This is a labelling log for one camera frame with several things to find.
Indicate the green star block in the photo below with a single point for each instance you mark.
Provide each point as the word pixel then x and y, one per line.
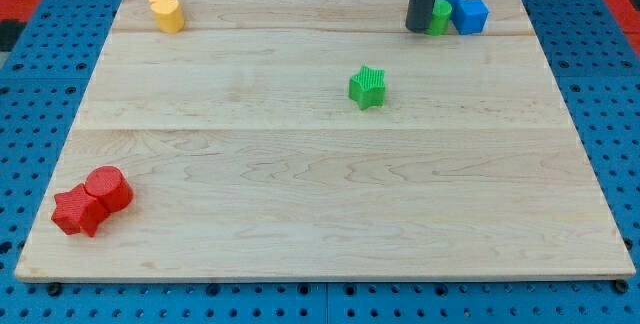
pixel 367 87

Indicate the red star block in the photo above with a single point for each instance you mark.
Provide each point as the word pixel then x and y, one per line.
pixel 77 211

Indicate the wooden board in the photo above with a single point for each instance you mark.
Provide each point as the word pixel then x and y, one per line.
pixel 250 163

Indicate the green cylinder block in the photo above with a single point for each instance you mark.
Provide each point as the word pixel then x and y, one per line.
pixel 441 14

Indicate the yellow cylinder block front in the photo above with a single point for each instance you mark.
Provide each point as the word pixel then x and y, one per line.
pixel 168 15

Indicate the red cylinder block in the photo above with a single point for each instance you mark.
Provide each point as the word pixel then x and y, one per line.
pixel 110 187

